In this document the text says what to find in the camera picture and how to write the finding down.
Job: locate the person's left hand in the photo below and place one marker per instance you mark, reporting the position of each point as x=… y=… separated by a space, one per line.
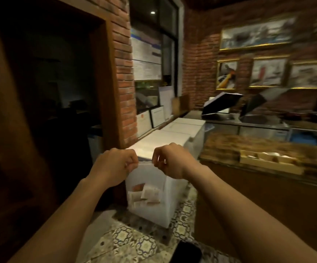
x=112 y=167

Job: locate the person's right hand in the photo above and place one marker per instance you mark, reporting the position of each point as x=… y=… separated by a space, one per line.
x=176 y=161

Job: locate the person's left fingers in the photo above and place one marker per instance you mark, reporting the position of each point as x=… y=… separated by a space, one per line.
x=131 y=161

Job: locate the person's right fingers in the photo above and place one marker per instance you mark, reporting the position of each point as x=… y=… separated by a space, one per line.
x=159 y=158

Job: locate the clear plastic bag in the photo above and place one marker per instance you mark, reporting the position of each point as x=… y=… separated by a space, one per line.
x=144 y=175

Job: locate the person's left forearm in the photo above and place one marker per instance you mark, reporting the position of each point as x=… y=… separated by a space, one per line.
x=62 y=221

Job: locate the person's right forearm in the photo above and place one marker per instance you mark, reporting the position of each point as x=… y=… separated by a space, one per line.
x=243 y=216

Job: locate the orange sauce packet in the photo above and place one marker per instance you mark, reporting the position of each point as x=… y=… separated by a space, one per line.
x=138 y=187

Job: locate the white sauce packet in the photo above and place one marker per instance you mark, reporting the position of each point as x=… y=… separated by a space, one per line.
x=150 y=192
x=134 y=199

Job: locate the large white chest freezer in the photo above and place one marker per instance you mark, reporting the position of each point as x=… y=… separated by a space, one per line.
x=172 y=194

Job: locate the white framed certificate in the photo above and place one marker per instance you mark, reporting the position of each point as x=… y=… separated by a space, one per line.
x=143 y=123

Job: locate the small white chest freezer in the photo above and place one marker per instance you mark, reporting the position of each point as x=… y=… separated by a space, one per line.
x=187 y=128

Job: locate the black framed certificate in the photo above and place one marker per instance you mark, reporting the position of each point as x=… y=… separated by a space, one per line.
x=157 y=116

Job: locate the brown cardboard piece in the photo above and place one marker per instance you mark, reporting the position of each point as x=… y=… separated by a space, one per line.
x=181 y=104

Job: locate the white board sheet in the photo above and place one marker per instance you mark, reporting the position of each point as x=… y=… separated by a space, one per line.
x=166 y=99

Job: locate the black white register screen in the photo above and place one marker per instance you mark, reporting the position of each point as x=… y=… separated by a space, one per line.
x=221 y=103

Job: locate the black shoe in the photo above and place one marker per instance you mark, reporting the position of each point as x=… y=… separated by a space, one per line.
x=185 y=253

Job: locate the steel glass display counter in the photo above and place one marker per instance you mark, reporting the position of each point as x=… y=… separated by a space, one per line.
x=257 y=130

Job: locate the white paper notice board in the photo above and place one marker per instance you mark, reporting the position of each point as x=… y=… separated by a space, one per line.
x=146 y=56

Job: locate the small gold framed picture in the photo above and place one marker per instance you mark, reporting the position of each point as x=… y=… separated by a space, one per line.
x=227 y=74

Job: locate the wooden counter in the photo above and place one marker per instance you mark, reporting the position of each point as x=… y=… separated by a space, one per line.
x=257 y=210

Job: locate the wooden compartment tray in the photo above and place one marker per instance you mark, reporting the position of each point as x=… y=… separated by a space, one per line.
x=270 y=162

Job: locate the black grey register screen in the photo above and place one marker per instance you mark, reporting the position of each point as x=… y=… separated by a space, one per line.
x=259 y=102

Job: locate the gold framed picture red figure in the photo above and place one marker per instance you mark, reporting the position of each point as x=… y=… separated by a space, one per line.
x=268 y=71

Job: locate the blue box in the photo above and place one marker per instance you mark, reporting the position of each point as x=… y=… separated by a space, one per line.
x=303 y=139

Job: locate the wide gold framed picture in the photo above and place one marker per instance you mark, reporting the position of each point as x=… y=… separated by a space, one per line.
x=257 y=32

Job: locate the gold framed grey picture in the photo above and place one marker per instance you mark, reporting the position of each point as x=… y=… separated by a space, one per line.
x=311 y=74

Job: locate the wooden door frame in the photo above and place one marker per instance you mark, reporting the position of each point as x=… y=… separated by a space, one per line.
x=110 y=79

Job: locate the black window frame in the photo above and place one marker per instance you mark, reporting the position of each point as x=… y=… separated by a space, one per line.
x=175 y=43

